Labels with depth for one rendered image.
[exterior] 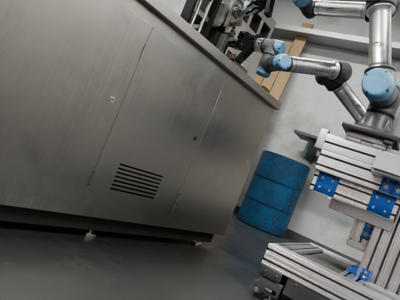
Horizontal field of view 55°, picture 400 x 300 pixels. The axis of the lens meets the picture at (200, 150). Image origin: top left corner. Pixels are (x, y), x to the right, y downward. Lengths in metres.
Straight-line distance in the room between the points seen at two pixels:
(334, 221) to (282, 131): 1.22
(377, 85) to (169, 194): 0.96
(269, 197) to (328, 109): 1.39
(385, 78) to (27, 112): 1.28
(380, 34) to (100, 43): 1.11
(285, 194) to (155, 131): 2.71
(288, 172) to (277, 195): 0.26
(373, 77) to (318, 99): 3.20
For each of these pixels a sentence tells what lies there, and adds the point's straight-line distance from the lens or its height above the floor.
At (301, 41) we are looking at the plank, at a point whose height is 2.23.
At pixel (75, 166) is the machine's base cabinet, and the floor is 0.27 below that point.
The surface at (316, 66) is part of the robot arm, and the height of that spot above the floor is 1.07.
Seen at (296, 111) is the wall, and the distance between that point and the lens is 4.86.
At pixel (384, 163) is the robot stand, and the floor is 0.69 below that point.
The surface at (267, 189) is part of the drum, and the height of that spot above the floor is 0.42.
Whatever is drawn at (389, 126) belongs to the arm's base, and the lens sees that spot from 1.78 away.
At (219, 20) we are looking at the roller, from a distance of 2.11.
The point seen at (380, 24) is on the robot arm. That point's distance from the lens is 1.81.
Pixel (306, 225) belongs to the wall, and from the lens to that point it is 4.60.
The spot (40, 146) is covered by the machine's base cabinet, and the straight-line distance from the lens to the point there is 1.26.
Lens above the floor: 0.44
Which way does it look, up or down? 1 degrees up
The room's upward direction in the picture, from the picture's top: 22 degrees clockwise
